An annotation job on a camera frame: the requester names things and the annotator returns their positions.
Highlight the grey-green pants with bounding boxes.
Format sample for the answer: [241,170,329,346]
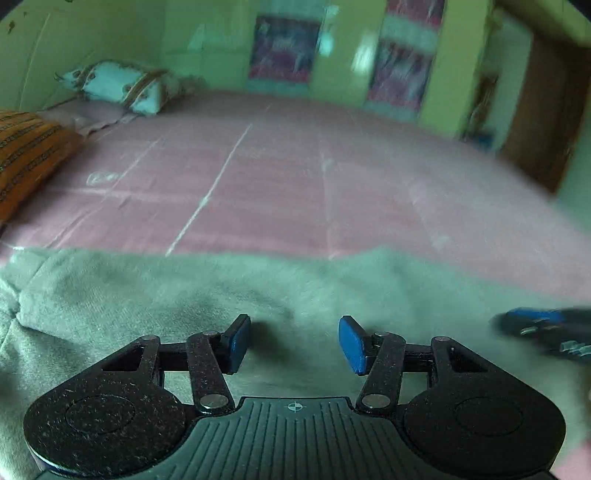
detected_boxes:
[1,249,590,479]

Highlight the pink bed sheet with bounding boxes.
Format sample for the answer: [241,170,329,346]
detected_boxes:
[0,89,591,480]

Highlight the brown wooden door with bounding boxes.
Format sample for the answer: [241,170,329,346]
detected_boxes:
[501,36,590,195]

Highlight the lower right poster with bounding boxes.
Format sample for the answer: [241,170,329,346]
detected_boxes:
[365,40,434,122]

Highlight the poster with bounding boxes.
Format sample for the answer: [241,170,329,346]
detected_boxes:
[246,14,322,97]
[365,40,434,122]
[380,0,446,54]

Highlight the white patterned pillow far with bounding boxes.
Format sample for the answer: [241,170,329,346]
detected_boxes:
[54,60,204,116]

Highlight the orange striped pillow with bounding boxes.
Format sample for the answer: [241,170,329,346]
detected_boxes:
[1,110,84,225]

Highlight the green wardrobe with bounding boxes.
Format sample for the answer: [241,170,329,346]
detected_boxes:
[160,1,492,138]

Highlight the upper right poster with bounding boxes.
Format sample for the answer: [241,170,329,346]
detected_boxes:
[380,0,446,54]

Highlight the lower left poster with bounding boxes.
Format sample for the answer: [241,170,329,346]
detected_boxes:
[246,14,322,97]

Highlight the cream headboard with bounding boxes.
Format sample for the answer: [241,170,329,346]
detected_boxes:
[1,1,166,111]

